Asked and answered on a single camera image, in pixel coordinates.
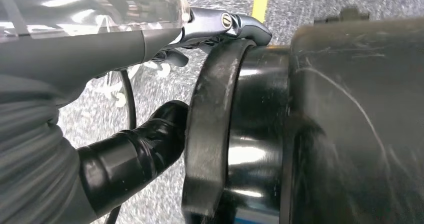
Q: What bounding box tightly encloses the white knobbed object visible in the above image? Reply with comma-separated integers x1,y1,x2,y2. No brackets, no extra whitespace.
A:
99,62,171,108

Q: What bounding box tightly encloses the yellow floor tape square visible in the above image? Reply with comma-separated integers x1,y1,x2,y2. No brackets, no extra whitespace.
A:
251,0,273,23

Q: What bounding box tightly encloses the black thin cable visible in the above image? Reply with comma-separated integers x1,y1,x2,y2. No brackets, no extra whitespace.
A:
105,69,137,224

